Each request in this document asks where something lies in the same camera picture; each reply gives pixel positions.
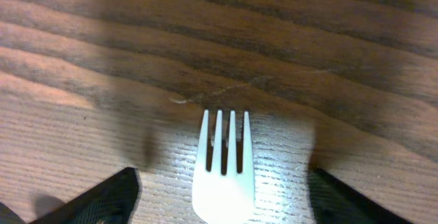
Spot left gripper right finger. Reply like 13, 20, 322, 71
307, 168, 411, 224

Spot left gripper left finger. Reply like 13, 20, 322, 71
32, 167, 140, 224

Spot white plastic fork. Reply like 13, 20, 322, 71
192, 110, 255, 223

